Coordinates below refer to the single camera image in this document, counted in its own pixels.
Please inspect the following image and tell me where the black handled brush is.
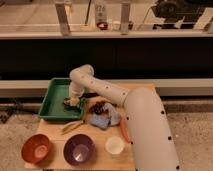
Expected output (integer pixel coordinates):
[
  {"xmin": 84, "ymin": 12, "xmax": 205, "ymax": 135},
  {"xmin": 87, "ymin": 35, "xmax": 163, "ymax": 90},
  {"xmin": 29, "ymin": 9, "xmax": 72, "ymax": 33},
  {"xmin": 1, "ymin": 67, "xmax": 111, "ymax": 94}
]
[{"xmin": 63, "ymin": 98, "xmax": 81, "ymax": 108}]

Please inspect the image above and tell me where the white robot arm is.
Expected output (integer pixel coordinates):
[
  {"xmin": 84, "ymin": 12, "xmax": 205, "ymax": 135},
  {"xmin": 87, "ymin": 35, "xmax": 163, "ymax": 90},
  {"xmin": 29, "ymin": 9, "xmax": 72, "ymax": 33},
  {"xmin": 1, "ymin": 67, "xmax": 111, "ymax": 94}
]
[{"xmin": 69, "ymin": 64, "xmax": 181, "ymax": 171}]

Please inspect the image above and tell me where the white paper cup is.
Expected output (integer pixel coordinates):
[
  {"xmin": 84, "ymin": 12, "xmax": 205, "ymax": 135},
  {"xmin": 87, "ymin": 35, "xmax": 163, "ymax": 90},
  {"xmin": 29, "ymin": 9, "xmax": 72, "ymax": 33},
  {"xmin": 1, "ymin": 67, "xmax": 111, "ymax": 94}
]
[{"xmin": 105, "ymin": 136, "xmax": 125, "ymax": 155}]

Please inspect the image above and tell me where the green plastic tray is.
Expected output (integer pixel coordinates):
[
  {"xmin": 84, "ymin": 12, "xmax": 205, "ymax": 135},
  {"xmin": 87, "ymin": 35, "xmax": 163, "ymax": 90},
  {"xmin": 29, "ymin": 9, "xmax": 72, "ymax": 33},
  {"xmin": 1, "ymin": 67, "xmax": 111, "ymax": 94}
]
[{"xmin": 38, "ymin": 78, "xmax": 86, "ymax": 121}]

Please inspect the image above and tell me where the dark grape bunch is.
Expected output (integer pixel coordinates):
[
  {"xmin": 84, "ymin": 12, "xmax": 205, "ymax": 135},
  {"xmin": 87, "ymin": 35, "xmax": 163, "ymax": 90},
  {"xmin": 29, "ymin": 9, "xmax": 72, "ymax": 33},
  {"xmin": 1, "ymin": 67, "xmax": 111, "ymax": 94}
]
[{"xmin": 89, "ymin": 101, "xmax": 105, "ymax": 115}]

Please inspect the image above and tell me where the yellow banana peel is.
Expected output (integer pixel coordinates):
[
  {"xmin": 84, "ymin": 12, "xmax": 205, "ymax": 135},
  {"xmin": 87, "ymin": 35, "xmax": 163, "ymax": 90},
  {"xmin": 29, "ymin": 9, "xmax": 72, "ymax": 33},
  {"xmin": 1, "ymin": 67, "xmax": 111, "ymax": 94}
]
[{"xmin": 61, "ymin": 120, "xmax": 85, "ymax": 134}]

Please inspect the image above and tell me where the blue cloth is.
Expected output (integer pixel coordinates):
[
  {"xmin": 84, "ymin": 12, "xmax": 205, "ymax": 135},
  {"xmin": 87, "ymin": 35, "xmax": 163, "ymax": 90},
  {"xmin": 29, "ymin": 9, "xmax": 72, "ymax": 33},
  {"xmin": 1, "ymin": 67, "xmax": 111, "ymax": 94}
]
[{"xmin": 89, "ymin": 102, "xmax": 121, "ymax": 130}]

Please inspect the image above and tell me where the purple bowl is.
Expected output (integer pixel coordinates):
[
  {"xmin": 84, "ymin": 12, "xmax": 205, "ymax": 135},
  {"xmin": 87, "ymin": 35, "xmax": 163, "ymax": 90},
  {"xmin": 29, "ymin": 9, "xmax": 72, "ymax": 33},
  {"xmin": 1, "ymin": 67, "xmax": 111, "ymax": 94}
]
[{"xmin": 63, "ymin": 134, "xmax": 95, "ymax": 166}]

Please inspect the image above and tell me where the orange carrot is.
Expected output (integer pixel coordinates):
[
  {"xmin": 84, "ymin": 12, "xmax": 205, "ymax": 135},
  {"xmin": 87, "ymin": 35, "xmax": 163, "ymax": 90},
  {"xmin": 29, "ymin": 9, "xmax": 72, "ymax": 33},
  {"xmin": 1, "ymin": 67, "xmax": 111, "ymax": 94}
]
[{"xmin": 120, "ymin": 117, "xmax": 131, "ymax": 143}]

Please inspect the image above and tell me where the red bowl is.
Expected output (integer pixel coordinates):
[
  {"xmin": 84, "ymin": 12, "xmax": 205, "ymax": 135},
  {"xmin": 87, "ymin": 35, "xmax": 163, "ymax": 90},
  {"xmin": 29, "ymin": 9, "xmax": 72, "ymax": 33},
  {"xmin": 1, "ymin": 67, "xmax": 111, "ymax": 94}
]
[{"xmin": 21, "ymin": 134, "xmax": 51, "ymax": 164}]

